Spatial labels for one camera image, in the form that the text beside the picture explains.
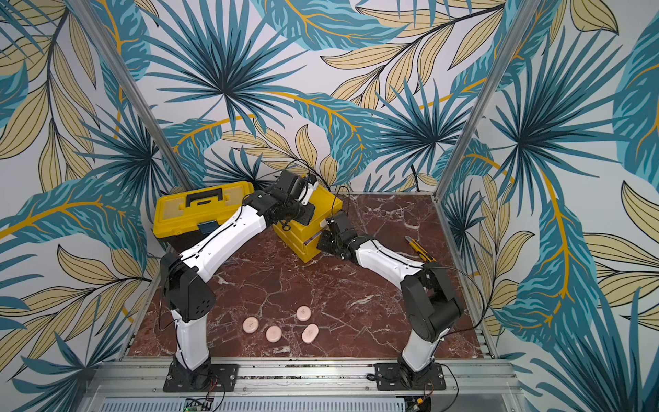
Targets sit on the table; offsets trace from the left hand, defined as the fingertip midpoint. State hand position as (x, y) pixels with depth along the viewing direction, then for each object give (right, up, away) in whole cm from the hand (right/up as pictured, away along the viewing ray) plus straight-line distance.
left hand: (309, 213), depth 84 cm
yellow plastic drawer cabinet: (+6, +3, +5) cm, 8 cm away
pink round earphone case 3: (-11, -38, -4) cm, 39 cm away
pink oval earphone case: (+1, -37, -4) cm, 38 cm away
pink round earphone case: (-2, -33, 0) cm, 33 cm away
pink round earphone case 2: (-19, -36, -2) cm, 40 cm away
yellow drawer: (0, -7, +2) cm, 7 cm away
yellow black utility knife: (+43, -15, +16) cm, 48 cm away
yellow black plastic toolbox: (-45, -1, +4) cm, 45 cm away
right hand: (+4, -9, +7) cm, 12 cm away
